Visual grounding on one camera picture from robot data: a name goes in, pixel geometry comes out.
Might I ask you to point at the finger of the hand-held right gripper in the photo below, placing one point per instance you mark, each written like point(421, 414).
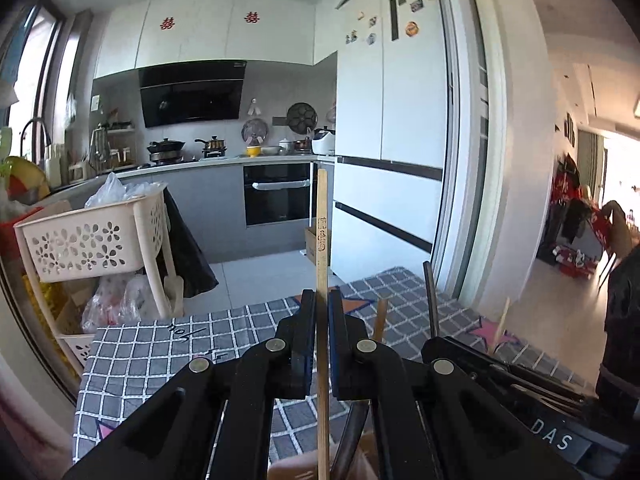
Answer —
point(455, 350)

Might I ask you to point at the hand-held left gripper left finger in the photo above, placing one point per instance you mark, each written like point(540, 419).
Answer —
point(300, 360)

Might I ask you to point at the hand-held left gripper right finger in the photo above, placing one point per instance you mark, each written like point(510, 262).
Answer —
point(345, 360)

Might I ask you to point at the wooden chopstick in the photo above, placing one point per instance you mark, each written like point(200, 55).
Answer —
point(322, 240)
point(501, 327)
point(380, 320)

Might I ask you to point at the dark chopstick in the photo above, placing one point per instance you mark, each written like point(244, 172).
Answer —
point(431, 300)

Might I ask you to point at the cardboard box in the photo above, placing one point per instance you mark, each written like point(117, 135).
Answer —
point(310, 247)

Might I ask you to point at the grey checked tablecloth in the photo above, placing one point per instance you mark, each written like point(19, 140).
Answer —
point(150, 360)

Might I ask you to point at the black hanging garment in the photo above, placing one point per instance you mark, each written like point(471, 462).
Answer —
point(187, 255)

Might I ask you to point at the black built-in oven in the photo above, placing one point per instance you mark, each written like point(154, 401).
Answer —
point(275, 200)

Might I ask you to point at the red decoration rack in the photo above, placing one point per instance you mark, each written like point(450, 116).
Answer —
point(570, 210)

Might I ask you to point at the grey kitchen counter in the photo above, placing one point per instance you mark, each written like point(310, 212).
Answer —
point(215, 200)

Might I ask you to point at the clear plastic bag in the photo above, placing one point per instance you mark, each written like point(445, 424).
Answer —
point(120, 300)

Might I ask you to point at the yellow bowl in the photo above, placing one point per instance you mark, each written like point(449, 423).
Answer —
point(253, 151)

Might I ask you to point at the sliding glass door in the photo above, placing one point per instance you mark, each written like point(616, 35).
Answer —
point(470, 135)

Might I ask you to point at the white rice cooker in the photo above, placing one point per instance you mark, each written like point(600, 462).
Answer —
point(323, 142)

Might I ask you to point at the cooking pot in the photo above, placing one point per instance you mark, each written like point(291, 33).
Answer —
point(215, 145)

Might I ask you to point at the round metal strainer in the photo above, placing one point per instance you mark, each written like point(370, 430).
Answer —
point(255, 130)

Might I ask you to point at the round black pan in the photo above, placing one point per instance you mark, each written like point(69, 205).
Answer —
point(302, 117)

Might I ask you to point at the white refrigerator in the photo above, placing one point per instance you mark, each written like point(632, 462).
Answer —
point(385, 110)

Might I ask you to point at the black wok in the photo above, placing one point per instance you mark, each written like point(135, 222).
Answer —
point(165, 147)

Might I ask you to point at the cream basket storage cart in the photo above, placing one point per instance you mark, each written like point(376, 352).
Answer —
point(75, 245)

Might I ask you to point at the white plastic bag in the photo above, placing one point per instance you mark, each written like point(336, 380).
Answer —
point(110, 190)

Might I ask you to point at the yellow packaging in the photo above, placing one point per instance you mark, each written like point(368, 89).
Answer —
point(45, 300)

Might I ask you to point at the black range hood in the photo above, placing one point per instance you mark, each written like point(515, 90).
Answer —
point(190, 95)

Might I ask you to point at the steel kettle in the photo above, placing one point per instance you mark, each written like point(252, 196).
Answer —
point(100, 150)

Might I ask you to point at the colourful dish bowl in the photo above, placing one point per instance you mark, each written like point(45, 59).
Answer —
point(22, 175)

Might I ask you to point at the white upper cabinets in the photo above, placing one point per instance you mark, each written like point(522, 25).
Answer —
point(200, 35)

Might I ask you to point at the red paper sticker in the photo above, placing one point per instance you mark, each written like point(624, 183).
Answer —
point(168, 23)
point(252, 17)

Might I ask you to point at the kitchen faucet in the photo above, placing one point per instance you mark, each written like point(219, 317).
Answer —
point(35, 120)

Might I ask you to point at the wall picture frames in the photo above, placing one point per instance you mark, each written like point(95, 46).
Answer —
point(570, 130)

